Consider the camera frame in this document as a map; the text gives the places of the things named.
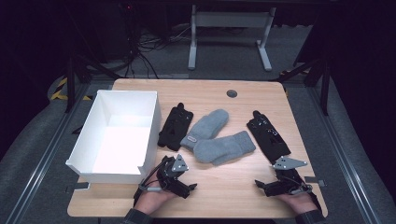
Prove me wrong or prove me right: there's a hand-held gripper cable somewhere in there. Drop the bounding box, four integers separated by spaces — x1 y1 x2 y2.
292 185 323 213
133 167 163 208

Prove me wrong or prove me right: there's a black glove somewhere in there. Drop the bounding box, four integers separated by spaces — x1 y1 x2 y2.
246 109 292 165
157 102 194 152

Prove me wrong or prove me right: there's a person's right hand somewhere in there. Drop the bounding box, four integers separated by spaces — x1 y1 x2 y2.
275 191 318 216

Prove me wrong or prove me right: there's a yellow black floor tape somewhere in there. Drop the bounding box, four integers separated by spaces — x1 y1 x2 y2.
50 77 93 102

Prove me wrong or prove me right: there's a left hand-held gripper cable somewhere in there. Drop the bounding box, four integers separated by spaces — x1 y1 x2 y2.
133 167 163 208

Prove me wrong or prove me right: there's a grey knit mitten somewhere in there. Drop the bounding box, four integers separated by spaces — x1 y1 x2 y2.
179 108 230 153
192 130 257 166

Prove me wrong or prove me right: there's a black metal stand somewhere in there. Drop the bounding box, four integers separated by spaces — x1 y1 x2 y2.
64 54 122 114
270 52 332 117

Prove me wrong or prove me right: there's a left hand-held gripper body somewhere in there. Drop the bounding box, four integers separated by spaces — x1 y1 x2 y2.
156 153 190 194

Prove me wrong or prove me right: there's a bundle of floor cables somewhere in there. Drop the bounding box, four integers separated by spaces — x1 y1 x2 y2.
120 3 194 78

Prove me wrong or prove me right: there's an aluminium floor rail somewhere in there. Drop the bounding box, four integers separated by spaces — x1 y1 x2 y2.
306 87 382 224
6 83 92 224

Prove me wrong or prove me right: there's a grey metal table bracket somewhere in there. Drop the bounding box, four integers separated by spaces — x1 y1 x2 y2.
304 175 327 188
64 181 92 194

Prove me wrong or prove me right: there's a person's left hand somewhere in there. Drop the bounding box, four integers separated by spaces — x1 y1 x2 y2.
134 172 177 216

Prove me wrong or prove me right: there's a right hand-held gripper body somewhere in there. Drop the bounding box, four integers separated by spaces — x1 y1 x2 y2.
273 156 313 196

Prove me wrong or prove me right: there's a white box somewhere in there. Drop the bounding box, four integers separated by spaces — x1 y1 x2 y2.
64 89 163 185

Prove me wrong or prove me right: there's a white metal stand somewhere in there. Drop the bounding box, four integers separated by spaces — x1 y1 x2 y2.
187 4 277 73

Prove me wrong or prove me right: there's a right hand-held gripper cable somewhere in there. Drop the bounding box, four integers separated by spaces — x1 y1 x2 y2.
292 185 323 213

